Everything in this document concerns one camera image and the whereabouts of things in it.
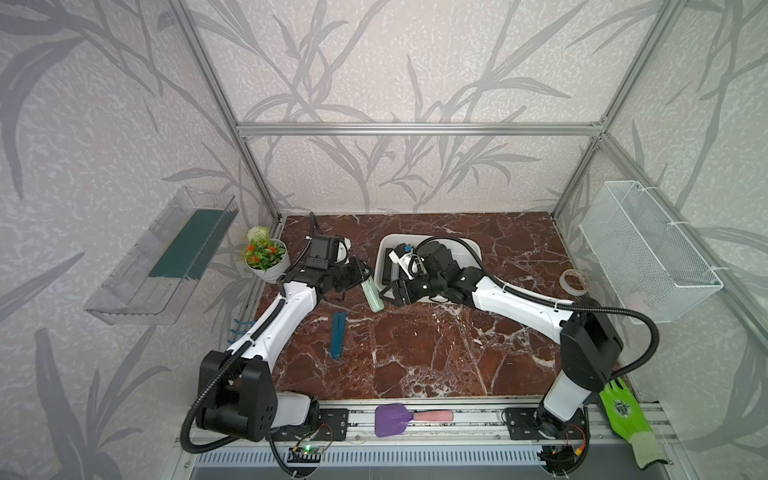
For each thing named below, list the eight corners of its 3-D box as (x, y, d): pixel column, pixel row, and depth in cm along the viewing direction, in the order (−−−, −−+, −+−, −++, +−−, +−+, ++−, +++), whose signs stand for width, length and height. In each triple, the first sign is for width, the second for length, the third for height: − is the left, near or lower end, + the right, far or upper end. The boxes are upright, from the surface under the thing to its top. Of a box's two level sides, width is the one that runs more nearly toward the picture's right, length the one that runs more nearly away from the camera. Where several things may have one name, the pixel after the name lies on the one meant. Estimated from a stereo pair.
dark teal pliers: (328, 359, 86) (326, 356, 84) (335, 315, 95) (334, 311, 93) (340, 359, 86) (338, 356, 84) (346, 315, 95) (345, 311, 93)
